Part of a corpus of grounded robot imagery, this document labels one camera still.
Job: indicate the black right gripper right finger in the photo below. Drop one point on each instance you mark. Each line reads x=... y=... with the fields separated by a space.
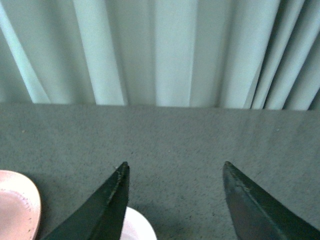
x=256 y=215

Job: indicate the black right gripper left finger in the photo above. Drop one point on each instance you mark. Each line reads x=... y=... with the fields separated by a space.
x=101 y=217

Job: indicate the white bowl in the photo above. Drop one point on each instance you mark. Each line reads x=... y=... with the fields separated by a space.
x=136 y=227

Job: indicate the pink plate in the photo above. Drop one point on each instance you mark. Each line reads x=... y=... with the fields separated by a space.
x=20 y=207

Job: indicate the white curtain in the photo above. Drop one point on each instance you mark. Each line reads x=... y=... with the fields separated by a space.
x=235 y=54

